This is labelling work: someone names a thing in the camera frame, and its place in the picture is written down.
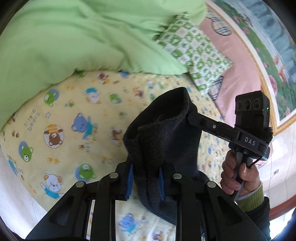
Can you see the person's right hand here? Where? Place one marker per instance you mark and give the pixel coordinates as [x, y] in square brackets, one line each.
[230, 172]

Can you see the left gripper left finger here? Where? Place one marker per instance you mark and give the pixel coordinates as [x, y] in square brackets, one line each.
[68, 218]

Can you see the green white checkered pillow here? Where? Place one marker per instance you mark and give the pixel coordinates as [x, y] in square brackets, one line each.
[194, 50]

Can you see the gold framed landscape painting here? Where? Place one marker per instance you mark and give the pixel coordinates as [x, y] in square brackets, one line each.
[273, 48]

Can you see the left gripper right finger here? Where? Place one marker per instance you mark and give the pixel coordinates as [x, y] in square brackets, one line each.
[204, 210]

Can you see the black fleece pants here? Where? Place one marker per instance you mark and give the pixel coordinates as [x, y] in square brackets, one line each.
[162, 134]

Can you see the yellow bear print bedsheet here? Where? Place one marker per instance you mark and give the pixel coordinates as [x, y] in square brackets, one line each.
[73, 132]

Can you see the person's right forearm sleeve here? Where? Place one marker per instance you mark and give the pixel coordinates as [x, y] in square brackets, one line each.
[257, 207]

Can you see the light green duvet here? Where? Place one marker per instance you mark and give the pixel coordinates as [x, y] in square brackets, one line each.
[44, 42]

